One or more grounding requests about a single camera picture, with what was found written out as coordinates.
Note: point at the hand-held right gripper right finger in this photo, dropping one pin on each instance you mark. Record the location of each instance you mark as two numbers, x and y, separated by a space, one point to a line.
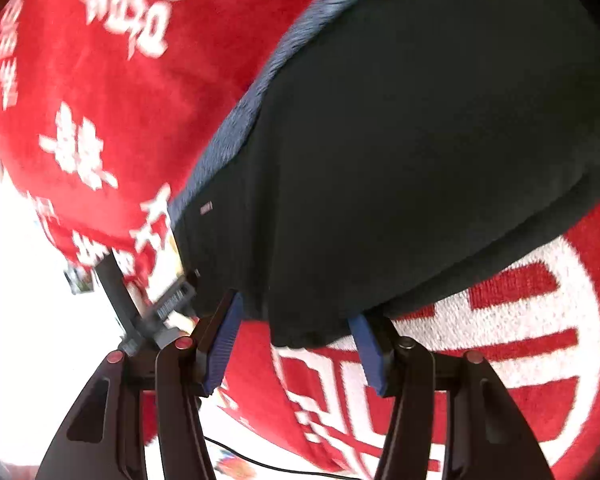
367 350

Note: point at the black pants with blue waistband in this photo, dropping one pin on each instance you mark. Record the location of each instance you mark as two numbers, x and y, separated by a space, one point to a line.
405 160

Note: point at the red printed blanket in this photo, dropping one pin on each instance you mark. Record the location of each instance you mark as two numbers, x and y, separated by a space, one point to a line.
80 60

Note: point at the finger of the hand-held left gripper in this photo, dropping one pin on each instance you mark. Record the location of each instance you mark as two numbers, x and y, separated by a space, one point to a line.
176 299
116 285

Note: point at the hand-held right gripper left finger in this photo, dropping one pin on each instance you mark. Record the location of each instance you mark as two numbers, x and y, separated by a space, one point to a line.
222 340

